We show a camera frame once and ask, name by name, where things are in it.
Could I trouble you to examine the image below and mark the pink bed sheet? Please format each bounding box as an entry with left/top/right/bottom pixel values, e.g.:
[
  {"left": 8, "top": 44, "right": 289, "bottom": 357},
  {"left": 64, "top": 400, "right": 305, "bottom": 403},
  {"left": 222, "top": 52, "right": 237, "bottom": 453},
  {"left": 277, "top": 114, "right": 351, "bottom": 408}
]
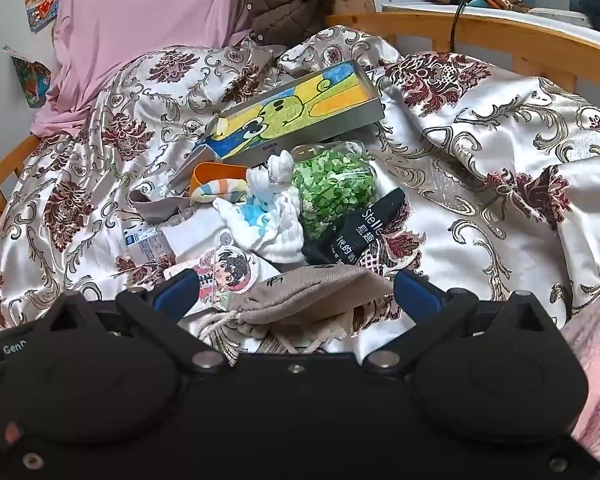
[{"left": 32, "top": 0, "right": 253, "bottom": 136}]

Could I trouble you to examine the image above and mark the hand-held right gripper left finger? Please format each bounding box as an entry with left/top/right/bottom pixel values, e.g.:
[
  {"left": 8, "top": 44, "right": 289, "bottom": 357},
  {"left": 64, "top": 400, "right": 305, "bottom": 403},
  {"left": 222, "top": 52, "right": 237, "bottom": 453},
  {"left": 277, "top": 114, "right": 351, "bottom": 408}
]
[{"left": 45, "top": 271, "right": 237, "bottom": 369}]

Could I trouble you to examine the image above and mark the black cable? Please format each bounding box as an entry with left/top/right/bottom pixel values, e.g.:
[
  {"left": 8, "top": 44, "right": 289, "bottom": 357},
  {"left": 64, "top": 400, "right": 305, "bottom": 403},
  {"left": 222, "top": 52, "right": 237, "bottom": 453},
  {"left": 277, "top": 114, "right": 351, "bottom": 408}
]
[{"left": 450, "top": 0, "right": 481, "bottom": 53}]

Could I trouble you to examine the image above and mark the cartoon print white pouch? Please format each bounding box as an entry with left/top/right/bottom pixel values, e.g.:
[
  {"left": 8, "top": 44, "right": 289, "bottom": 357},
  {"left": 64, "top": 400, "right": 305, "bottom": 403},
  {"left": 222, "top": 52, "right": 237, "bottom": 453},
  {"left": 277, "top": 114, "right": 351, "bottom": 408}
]
[{"left": 162, "top": 245, "right": 281, "bottom": 331}]

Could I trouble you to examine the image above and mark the floral satin blanket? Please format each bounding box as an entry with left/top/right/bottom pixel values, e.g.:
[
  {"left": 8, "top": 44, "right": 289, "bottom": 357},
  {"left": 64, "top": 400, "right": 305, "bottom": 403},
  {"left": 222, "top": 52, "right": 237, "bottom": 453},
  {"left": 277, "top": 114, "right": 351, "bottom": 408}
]
[{"left": 0, "top": 25, "right": 600, "bottom": 361}]

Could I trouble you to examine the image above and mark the clear jar of green stars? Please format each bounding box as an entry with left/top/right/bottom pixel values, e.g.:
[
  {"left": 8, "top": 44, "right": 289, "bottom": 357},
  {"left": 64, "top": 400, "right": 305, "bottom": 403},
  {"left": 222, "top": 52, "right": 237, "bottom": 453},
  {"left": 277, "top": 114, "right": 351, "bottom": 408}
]
[{"left": 290, "top": 141, "right": 381, "bottom": 241}]

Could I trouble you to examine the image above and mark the tissue pack with blue label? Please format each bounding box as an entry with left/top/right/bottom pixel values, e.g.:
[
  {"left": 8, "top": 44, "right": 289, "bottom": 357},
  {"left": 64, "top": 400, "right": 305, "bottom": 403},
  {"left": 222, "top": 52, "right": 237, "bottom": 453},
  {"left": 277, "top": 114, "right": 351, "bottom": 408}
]
[{"left": 122, "top": 225, "right": 173, "bottom": 261}]

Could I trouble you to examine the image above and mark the white face mask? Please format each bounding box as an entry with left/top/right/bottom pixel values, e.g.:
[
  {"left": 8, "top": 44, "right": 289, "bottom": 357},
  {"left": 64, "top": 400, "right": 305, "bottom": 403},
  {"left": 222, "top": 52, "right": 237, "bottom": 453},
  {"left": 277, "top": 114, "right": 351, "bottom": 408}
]
[{"left": 157, "top": 210, "right": 236, "bottom": 261}]

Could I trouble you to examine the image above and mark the orange cup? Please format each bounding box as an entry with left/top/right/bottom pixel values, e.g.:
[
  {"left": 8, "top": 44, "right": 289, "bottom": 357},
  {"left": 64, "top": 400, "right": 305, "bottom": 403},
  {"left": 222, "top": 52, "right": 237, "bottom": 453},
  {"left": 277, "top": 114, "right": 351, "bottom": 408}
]
[{"left": 190, "top": 161, "right": 251, "bottom": 196}]

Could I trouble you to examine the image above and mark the cartoon print tin box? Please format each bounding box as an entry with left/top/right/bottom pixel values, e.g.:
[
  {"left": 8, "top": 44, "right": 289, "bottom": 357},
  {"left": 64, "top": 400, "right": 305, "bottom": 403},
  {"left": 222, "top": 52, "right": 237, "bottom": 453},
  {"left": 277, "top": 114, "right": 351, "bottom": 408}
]
[{"left": 192, "top": 59, "right": 386, "bottom": 166}]

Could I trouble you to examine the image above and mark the striped sock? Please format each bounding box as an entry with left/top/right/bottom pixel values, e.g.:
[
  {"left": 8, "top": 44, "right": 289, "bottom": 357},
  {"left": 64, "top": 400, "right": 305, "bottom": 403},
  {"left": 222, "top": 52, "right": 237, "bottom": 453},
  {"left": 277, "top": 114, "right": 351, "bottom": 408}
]
[{"left": 190, "top": 175, "right": 253, "bottom": 208}]

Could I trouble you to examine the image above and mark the beige drawstring pouch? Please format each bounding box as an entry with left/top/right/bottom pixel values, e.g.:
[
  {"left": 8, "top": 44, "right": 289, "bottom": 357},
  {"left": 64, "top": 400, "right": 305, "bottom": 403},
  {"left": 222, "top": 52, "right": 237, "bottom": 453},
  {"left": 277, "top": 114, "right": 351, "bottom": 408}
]
[{"left": 195, "top": 266, "right": 396, "bottom": 356}]

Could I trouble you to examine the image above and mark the black sock with label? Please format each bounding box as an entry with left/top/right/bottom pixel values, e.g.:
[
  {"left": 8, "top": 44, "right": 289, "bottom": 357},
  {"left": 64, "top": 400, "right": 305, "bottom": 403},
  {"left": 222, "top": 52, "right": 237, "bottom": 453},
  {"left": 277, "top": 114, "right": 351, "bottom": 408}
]
[{"left": 302, "top": 187, "right": 408, "bottom": 266}]

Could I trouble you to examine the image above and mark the wooden bed frame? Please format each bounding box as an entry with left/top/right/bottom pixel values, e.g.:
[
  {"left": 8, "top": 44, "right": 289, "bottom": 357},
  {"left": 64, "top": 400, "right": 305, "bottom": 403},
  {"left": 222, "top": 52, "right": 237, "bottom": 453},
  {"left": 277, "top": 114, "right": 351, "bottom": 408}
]
[{"left": 0, "top": 10, "right": 600, "bottom": 231}]

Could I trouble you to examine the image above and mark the grey cloth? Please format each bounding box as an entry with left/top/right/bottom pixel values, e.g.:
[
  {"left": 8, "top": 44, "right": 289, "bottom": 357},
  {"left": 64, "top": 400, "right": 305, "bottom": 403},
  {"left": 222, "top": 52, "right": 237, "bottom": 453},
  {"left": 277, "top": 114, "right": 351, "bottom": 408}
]
[{"left": 129, "top": 187, "right": 201, "bottom": 223}]

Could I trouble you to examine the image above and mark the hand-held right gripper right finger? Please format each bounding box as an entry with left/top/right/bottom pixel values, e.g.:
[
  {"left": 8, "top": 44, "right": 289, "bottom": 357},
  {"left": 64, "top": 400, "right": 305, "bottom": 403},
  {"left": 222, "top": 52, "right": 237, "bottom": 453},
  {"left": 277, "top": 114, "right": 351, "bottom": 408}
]
[{"left": 362, "top": 269, "right": 552, "bottom": 369}]

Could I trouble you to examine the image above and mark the cartoon wall poster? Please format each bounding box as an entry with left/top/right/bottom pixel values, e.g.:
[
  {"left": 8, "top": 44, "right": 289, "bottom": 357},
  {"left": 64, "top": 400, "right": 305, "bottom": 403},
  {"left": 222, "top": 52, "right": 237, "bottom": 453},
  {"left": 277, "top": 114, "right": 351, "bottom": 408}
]
[{"left": 22, "top": 0, "right": 63, "bottom": 33}]

